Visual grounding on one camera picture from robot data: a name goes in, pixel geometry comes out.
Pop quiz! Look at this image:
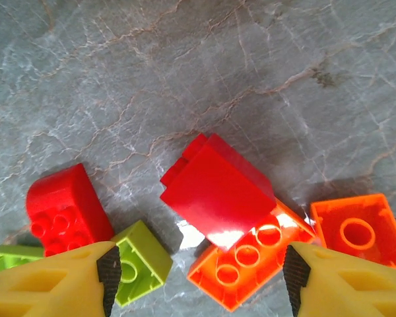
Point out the orange long lego brick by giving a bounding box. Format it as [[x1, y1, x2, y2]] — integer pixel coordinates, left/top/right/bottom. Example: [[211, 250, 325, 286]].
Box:
[[186, 197, 317, 313]]

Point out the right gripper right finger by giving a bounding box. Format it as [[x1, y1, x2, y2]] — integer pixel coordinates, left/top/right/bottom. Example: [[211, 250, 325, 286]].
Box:
[[282, 241, 396, 317]]

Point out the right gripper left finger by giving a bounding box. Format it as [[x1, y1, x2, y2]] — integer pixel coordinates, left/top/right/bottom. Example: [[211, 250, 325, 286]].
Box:
[[0, 240, 123, 317]]

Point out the orange square lego brick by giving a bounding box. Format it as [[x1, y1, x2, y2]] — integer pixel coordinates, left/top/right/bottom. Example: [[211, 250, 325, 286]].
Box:
[[310, 193, 396, 272]]

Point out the red square lego brick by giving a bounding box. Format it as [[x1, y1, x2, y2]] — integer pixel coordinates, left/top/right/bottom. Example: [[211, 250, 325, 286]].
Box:
[[25, 163, 116, 258], [159, 133, 277, 252]]

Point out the green long lego brick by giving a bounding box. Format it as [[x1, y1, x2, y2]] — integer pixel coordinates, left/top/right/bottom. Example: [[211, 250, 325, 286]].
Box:
[[0, 244, 46, 275]]

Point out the green square lego brick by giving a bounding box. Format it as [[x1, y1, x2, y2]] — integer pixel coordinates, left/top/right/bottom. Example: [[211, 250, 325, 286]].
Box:
[[111, 220, 174, 308]]

